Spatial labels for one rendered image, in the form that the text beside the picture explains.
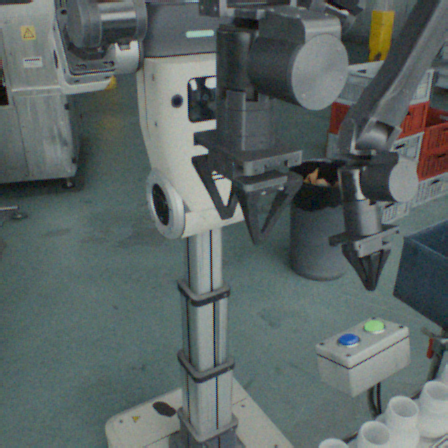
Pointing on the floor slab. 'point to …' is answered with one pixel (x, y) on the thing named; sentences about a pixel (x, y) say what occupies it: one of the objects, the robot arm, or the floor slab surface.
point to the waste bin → (317, 223)
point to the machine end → (34, 98)
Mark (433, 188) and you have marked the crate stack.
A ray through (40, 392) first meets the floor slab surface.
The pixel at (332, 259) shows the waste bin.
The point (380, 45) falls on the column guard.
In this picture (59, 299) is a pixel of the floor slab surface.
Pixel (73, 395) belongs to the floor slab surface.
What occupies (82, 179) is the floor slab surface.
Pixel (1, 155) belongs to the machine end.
